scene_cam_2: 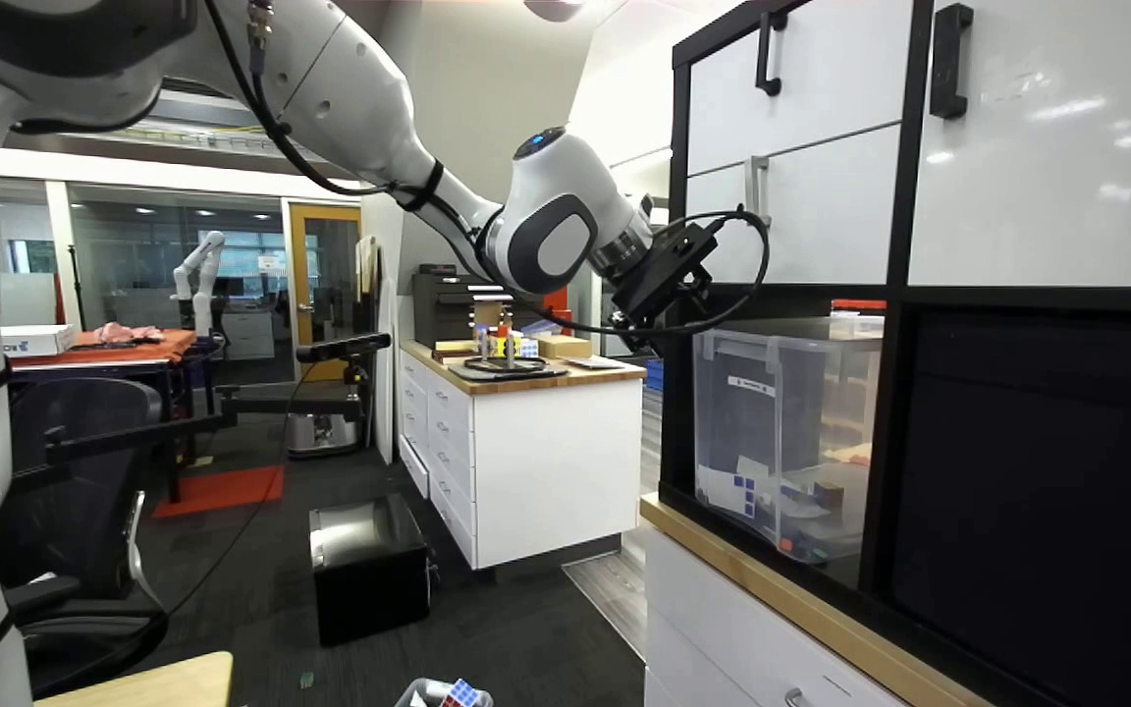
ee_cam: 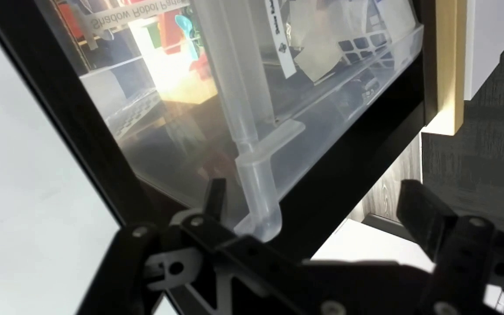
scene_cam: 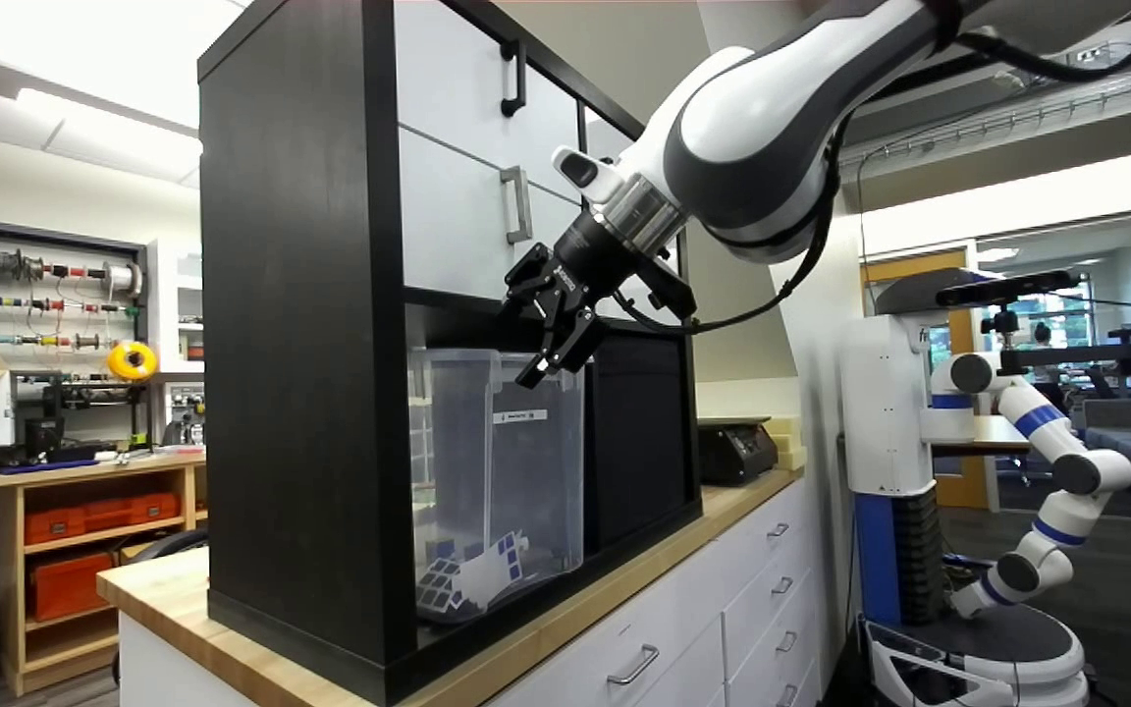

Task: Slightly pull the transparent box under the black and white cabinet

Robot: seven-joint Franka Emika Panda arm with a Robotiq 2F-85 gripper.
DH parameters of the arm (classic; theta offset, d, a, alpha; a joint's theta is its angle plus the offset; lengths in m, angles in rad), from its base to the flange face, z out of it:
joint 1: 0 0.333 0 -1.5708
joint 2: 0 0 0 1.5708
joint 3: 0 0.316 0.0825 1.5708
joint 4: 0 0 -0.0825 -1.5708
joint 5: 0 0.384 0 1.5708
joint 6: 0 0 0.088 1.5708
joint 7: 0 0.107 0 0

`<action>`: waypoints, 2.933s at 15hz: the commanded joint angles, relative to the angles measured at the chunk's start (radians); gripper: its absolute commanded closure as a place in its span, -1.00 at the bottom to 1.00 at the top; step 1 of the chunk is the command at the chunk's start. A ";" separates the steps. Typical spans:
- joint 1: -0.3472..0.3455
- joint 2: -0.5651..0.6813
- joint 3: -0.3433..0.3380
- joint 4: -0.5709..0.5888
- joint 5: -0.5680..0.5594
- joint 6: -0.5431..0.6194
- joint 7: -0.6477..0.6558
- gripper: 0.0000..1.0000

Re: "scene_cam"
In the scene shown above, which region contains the transparent plastic storage box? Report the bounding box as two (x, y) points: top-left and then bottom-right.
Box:
(406, 346), (592, 619)

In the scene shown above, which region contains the grey wall parts rack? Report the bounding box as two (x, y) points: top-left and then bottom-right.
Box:
(0, 216), (159, 357)

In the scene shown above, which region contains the white blue puzzle cube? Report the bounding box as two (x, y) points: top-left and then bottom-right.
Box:
(413, 553), (485, 619)
(461, 525), (536, 593)

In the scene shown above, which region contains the small orange storage bin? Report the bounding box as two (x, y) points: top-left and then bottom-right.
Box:
(130, 488), (185, 525)
(84, 489), (138, 534)
(23, 504), (91, 545)

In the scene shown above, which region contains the black 3D printer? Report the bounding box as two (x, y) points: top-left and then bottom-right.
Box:
(12, 367), (105, 471)

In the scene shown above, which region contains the white drawer with black handle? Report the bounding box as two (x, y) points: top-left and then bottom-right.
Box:
(390, 0), (585, 209)

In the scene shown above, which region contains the large orange storage bin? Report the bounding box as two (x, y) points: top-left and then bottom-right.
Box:
(29, 545), (127, 625)

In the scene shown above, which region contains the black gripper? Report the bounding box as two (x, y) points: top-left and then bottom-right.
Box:
(502, 209), (655, 391)

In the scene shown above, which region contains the black countertop device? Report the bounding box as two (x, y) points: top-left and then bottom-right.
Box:
(694, 411), (782, 488)

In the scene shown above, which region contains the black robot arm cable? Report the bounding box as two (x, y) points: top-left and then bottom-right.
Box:
(614, 0), (1131, 337)

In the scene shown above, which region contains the white blue mobile robot body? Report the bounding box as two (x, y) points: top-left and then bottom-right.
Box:
(837, 311), (1093, 707)

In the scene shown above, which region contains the wooden workbench with shelves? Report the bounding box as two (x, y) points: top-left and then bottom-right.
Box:
(0, 449), (211, 699)

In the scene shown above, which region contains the yellow filament spool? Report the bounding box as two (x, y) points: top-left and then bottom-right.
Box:
(105, 337), (167, 390)

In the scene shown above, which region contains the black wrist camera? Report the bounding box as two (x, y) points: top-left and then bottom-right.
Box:
(633, 246), (699, 326)

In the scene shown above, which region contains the black white cube cabinet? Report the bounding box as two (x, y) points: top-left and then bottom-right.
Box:
(191, 0), (706, 707)

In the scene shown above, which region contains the white drawer with silver handle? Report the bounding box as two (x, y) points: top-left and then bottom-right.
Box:
(398, 124), (592, 312)

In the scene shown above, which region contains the white base cabinet with drawers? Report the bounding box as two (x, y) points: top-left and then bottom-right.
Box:
(113, 471), (833, 707)

